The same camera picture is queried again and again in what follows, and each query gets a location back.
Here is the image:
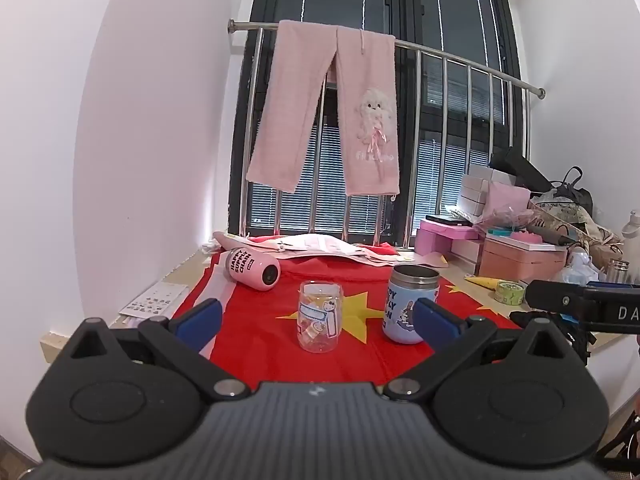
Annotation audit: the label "black framed window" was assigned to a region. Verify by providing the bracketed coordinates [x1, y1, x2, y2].
[227, 0, 527, 252]

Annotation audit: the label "yellow tube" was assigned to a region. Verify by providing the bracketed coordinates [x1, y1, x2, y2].
[465, 274, 507, 290]

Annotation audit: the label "patterned tote bag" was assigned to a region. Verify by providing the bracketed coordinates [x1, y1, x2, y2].
[529, 195, 623, 262]

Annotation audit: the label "pink printed cup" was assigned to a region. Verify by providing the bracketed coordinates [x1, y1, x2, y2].
[224, 246, 282, 292]

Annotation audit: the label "white paper pile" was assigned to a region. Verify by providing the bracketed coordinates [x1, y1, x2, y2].
[202, 232, 401, 267]

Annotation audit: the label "metal window railing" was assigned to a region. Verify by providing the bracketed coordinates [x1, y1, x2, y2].
[227, 19, 547, 252]

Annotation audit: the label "black handbag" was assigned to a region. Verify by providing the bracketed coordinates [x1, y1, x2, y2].
[549, 166, 594, 217]

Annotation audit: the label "blue cartoon cup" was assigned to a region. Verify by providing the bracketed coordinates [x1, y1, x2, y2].
[382, 264, 441, 345]

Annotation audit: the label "large pink box white lid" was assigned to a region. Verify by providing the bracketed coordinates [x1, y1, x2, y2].
[478, 236, 569, 284]

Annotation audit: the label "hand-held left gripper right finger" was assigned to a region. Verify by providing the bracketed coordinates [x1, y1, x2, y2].
[382, 297, 577, 404]

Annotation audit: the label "small glass jar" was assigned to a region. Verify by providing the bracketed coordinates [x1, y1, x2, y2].
[606, 259, 631, 284]

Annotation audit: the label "pink paper bag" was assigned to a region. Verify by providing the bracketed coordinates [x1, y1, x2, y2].
[477, 182, 532, 228]

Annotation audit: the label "white sticker sheet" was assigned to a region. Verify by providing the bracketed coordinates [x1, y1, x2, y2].
[120, 282, 189, 319]

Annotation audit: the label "green tape roll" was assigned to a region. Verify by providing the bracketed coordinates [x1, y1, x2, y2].
[495, 281, 526, 306]

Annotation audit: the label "black box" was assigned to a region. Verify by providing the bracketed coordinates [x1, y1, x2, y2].
[489, 146, 554, 194]

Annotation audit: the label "clear glass cup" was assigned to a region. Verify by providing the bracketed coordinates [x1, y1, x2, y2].
[298, 281, 345, 354]

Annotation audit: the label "white plastic bag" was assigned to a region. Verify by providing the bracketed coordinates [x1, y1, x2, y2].
[559, 247, 602, 286]

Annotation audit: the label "pink fluffy pants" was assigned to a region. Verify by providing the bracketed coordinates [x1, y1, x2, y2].
[245, 20, 401, 197]

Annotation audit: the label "stack of white boxes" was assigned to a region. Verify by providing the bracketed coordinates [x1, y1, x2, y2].
[457, 165, 517, 222]

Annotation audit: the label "black hair tool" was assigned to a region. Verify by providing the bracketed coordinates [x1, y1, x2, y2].
[524, 225, 574, 247]

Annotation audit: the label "white bottle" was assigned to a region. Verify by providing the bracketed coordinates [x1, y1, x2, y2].
[620, 210, 640, 282]

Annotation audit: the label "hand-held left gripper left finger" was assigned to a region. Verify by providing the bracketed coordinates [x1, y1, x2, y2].
[61, 298, 252, 403]

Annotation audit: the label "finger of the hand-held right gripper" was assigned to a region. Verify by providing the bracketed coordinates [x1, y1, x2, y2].
[525, 279, 590, 312]
[509, 310, 598, 367]

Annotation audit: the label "small pink box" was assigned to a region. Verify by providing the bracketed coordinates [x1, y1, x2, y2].
[416, 220, 480, 257]

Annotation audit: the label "red starred flag cloth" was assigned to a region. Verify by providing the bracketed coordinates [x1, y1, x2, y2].
[170, 244, 521, 387]

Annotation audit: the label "beige box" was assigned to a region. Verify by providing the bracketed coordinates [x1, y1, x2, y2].
[451, 239, 485, 264]

